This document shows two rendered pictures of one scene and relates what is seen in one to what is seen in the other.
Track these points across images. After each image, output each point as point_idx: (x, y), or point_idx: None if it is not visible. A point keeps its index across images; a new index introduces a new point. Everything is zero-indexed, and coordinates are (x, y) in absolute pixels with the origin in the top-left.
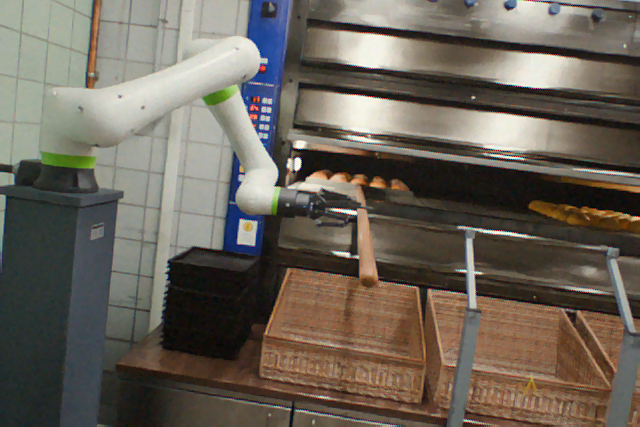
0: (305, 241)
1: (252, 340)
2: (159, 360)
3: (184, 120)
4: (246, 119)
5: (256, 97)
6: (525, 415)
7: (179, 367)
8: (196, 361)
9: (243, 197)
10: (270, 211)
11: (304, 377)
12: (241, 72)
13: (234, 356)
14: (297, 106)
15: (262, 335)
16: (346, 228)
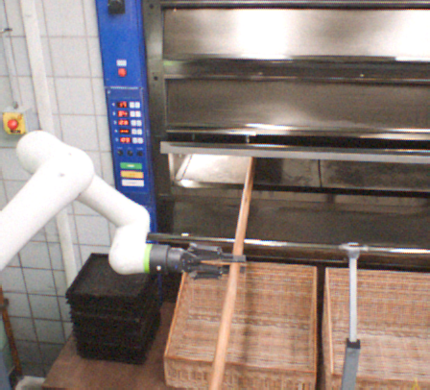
0: (199, 232)
1: (162, 329)
2: (79, 375)
3: (56, 130)
4: (101, 190)
5: (122, 102)
6: None
7: (96, 382)
8: (110, 371)
9: (114, 264)
10: (144, 272)
11: (205, 385)
12: (74, 195)
13: (144, 362)
14: (168, 104)
15: (172, 320)
16: (238, 216)
